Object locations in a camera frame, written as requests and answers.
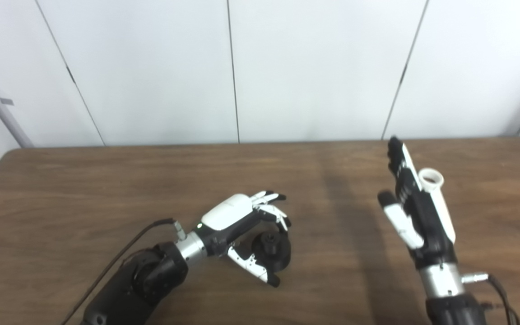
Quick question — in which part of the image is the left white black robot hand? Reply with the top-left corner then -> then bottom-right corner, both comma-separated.
195,190 -> 292,288

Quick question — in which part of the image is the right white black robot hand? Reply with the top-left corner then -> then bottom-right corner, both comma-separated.
378,136 -> 458,270

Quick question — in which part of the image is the white plastic ring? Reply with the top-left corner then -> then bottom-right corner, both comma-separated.
418,168 -> 445,194

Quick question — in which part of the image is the round black plastic part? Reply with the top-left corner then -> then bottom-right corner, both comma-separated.
251,231 -> 292,273

